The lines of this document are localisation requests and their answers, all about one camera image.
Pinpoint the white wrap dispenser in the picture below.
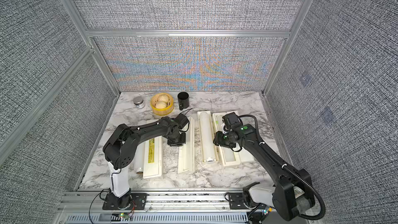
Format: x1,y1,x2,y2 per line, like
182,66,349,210
143,136,163,179
212,110,256,167
177,110,220,174

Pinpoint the plastic wrap roll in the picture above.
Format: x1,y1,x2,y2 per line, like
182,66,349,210
223,147,237,163
134,143,145,174
198,112,218,162

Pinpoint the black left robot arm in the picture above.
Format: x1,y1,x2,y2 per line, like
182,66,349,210
102,114,191,210

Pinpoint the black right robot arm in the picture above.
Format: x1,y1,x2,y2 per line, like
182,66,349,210
213,113,325,221

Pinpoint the yellow bowl with eggs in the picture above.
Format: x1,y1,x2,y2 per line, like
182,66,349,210
150,93,174,116

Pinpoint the black cup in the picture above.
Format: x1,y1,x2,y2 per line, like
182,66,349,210
177,92,190,111

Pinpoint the small silver lidded jar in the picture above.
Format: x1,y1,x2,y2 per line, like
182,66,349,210
133,96,145,109

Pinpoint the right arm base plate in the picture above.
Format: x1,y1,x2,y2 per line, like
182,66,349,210
224,192,270,210

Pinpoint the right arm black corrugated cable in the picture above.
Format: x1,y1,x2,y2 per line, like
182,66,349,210
238,114,326,222

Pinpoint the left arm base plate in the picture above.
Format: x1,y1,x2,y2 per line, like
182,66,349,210
102,193,148,211

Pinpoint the aluminium front rail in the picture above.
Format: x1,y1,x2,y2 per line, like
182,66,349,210
55,189,318,224

